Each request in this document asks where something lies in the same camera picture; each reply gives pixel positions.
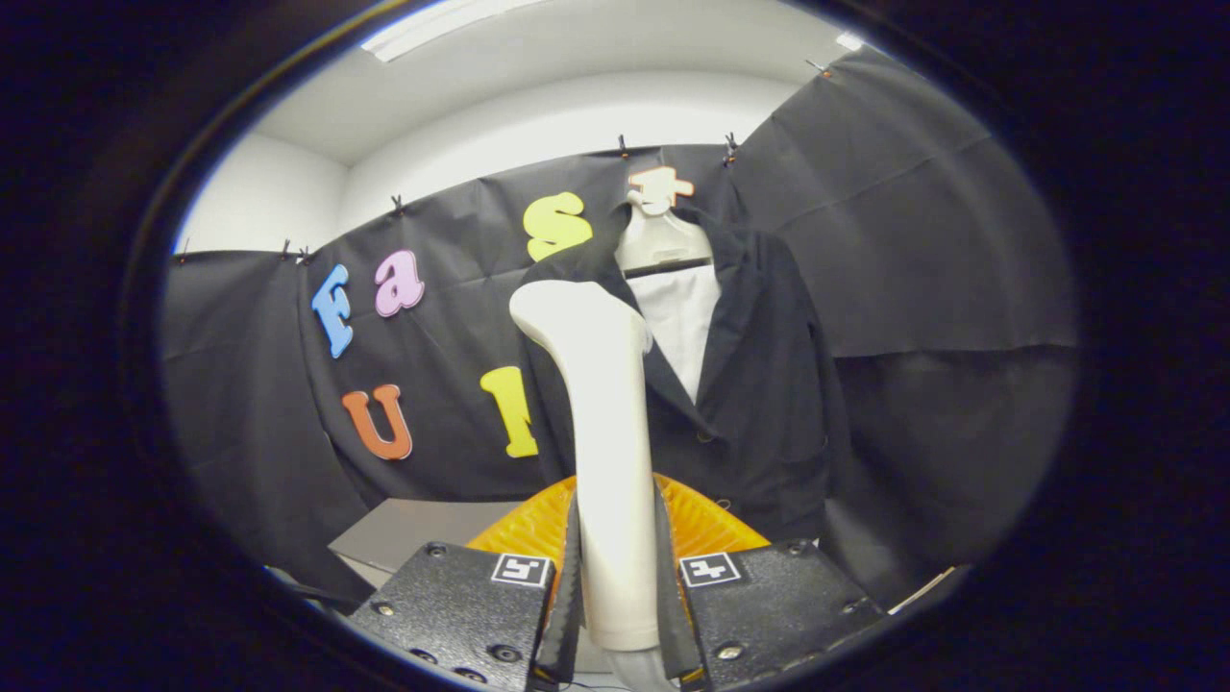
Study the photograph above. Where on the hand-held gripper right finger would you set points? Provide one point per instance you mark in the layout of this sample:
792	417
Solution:
673	615

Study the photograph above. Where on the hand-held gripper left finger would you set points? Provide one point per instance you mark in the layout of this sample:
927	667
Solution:
567	615

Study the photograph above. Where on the black suit jacket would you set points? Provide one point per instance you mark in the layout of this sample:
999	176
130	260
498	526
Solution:
769	384

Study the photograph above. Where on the grey drawer cabinet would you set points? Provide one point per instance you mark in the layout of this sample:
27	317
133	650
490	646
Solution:
413	533

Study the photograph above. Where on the cardboard box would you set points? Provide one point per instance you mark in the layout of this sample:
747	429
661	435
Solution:
927	588

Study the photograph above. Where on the white mannequin on stand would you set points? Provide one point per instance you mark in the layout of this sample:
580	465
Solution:
682	317

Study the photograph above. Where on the black backdrop cloth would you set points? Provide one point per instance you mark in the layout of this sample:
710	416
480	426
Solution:
942	240

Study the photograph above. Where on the row of backdrop clips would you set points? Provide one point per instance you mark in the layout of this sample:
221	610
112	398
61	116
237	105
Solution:
730	149

